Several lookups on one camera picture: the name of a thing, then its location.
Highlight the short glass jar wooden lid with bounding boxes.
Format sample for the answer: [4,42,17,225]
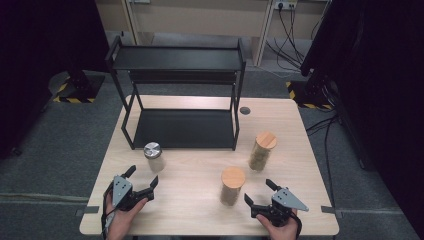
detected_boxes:
[219,166,247,207]

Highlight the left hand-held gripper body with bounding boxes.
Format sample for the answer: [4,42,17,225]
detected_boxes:
[112,174,148,212]

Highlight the black floor cable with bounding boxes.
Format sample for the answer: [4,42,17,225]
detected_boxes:
[305,113,340,214]

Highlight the person's left hand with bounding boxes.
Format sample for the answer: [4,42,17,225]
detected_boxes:
[105,194,150,240]

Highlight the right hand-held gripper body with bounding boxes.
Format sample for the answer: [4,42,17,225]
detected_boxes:
[251,187,310,228]

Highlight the tall glass jar wooden lid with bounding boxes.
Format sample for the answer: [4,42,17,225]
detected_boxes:
[248,130,278,173]

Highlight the black metal shelf rack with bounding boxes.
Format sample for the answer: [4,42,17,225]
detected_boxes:
[104,34,248,152]

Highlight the person's right hand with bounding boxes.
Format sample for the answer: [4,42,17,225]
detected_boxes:
[256,209,300,240]

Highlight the white furniture leg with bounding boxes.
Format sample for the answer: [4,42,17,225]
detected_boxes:
[251,0,278,67]
[121,0,142,46]

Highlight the dark curtain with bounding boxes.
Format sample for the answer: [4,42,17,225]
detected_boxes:
[299,0,424,240]
[0,0,110,160]

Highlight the white wall power socket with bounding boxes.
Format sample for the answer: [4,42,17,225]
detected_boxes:
[273,0,299,11]

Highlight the black power cable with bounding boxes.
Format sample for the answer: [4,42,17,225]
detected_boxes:
[265,5,305,72]
[289,5,306,64]

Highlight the left hand-held gripper cable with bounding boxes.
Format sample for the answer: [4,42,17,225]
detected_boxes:
[100,181,116,240]

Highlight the grey tape strip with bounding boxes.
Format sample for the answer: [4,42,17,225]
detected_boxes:
[320,205,344,220]
[74,205,101,218]

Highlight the black stand base striped edge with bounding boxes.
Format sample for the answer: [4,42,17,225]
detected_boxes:
[285,79,335,111]
[48,70,106,104]

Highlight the glass jar with metal lid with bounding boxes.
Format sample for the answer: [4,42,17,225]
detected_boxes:
[143,141,167,174]

